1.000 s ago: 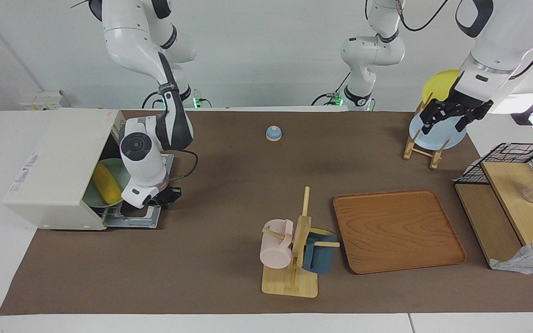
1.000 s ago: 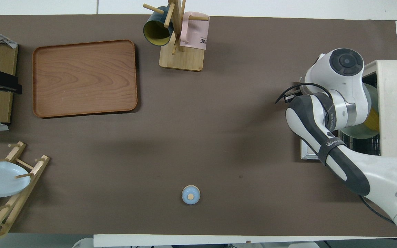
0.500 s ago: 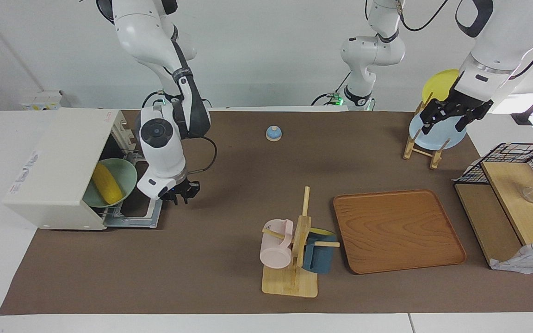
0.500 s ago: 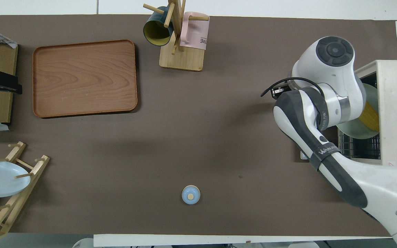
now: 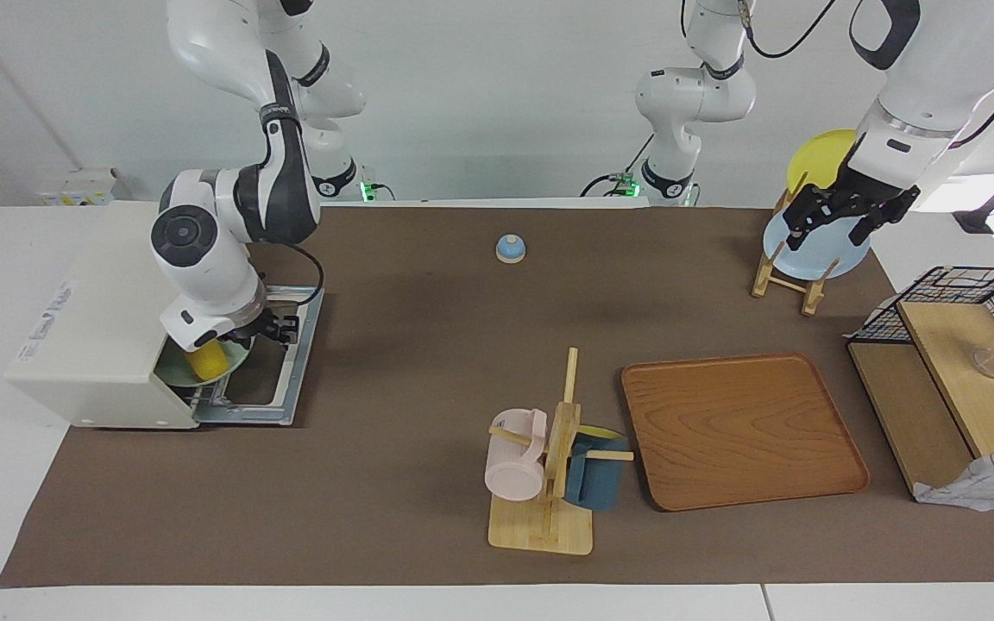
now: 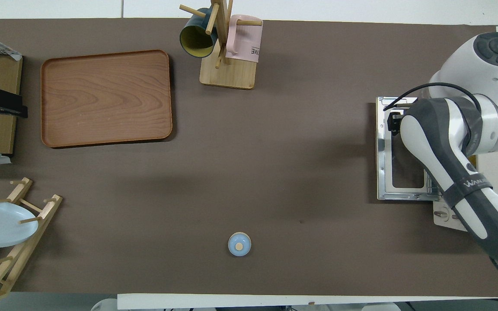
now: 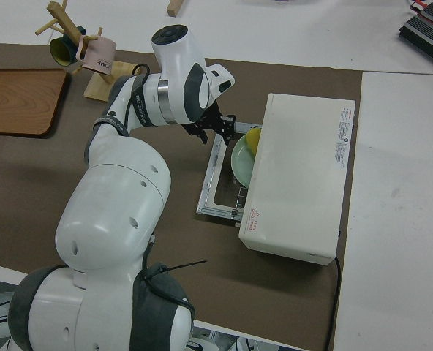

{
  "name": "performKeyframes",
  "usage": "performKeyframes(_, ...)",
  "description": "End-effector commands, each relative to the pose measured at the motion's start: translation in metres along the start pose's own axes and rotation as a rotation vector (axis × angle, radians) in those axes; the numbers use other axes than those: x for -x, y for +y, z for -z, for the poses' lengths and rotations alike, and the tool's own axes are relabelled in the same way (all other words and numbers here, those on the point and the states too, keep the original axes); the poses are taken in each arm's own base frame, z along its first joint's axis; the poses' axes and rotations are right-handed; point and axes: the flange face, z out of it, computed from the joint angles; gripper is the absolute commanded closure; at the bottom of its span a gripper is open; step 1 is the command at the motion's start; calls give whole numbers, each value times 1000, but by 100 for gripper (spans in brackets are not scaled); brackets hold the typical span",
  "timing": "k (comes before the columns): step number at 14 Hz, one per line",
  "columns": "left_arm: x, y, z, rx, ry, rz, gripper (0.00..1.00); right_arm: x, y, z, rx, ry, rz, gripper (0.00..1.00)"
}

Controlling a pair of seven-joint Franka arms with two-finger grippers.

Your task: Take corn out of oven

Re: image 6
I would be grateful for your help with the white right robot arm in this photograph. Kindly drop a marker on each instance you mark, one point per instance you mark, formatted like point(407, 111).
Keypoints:
point(448, 147)

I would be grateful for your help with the pink mug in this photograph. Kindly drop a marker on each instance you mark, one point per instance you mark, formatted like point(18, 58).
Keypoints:
point(242, 43)

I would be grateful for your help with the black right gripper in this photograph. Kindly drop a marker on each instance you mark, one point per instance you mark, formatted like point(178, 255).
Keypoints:
point(400, 115)

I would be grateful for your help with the brown table mat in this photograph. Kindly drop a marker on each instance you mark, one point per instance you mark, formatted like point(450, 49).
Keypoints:
point(275, 172)

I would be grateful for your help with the wooden mug tree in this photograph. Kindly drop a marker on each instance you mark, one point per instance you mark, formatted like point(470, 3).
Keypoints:
point(231, 75)

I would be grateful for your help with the white toaster oven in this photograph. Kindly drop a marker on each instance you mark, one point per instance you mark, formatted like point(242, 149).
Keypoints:
point(445, 216)

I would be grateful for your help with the blue service bell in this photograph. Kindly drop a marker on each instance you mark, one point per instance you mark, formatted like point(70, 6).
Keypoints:
point(239, 244)

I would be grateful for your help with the wooden plate rack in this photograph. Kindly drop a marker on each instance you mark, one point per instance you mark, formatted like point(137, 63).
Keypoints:
point(37, 216)

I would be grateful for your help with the dark blue mug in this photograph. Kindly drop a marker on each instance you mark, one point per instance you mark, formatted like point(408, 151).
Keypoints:
point(195, 41)

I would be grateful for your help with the brown wooden tray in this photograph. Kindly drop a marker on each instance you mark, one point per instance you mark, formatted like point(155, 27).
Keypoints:
point(106, 99)

